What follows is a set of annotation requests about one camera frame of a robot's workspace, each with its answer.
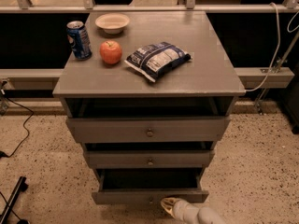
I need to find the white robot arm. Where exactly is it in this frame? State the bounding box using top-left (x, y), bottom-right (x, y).
top-left (161, 197), bottom-right (227, 224)

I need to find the white paper bowl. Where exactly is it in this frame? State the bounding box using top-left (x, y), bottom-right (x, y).
top-left (95, 13), bottom-right (130, 35)

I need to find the red apple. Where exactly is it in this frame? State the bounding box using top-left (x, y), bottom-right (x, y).
top-left (99, 40), bottom-right (122, 64)

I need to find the blue white chip bag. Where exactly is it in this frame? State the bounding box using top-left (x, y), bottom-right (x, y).
top-left (125, 42), bottom-right (192, 82)

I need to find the metal railing frame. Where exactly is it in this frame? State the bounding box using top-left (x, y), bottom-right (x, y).
top-left (0, 0), bottom-right (299, 13)

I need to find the grey wooden drawer cabinet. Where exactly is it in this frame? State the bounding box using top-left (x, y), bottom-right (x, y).
top-left (52, 10), bottom-right (247, 205)

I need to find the grey middle drawer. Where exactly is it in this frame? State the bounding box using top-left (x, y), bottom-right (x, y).
top-left (83, 150), bottom-right (215, 169)

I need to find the black metal stand leg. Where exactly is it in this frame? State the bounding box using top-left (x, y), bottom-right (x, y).
top-left (0, 176), bottom-right (30, 224)

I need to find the grey drawer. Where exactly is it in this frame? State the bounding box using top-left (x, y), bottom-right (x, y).
top-left (83, 150), bottom-right (215, 169)
top-left (92, 168), bottom-right (208, 205)
top-left (66, 117), bottom-right (230, 143)

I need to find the grey bottom drawer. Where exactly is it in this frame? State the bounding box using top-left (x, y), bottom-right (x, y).
top-left (92, 168), bottom-right (208, 205)

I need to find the grey top drawer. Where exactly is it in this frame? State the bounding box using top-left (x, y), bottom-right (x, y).
top-left (66, 117), bottom-right (230, 143)

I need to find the blue soda can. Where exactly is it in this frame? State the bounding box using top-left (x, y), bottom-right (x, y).
top-left (66, 21), bottom-right (93, 60)

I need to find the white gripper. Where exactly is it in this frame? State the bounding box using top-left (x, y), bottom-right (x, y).
top-left (160, 197), bottom-right (199, 224)

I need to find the black floor cable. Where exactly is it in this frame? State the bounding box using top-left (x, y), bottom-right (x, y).
top-left (0, 91), bottom-right (35, 159)

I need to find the white cable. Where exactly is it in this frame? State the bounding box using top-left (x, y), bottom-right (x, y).
top-left (245, 2), bottom-right (282, 93)

